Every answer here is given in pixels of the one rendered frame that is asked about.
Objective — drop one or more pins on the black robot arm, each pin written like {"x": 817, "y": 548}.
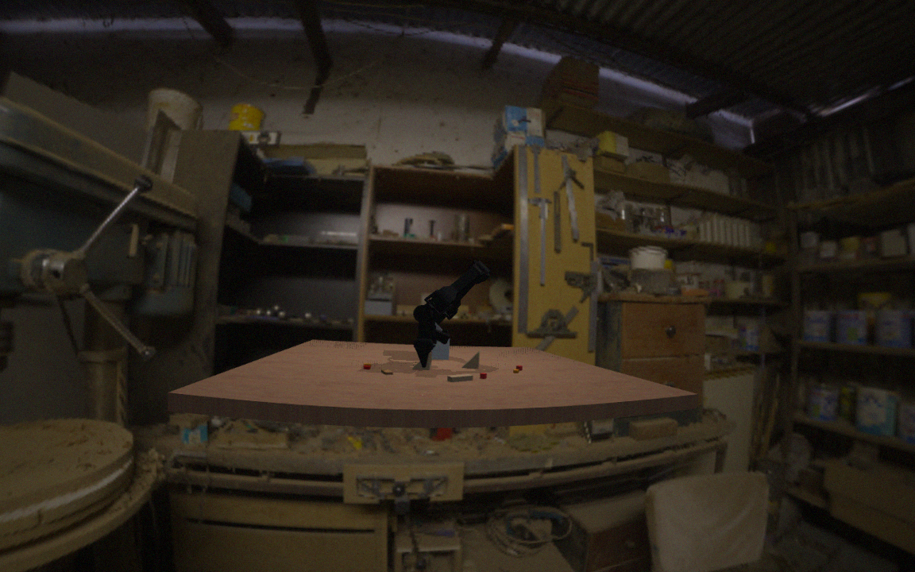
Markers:
{"x": 445, "y": 302}

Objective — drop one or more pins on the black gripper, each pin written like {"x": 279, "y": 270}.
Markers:
{"x": 424, "y": 345}

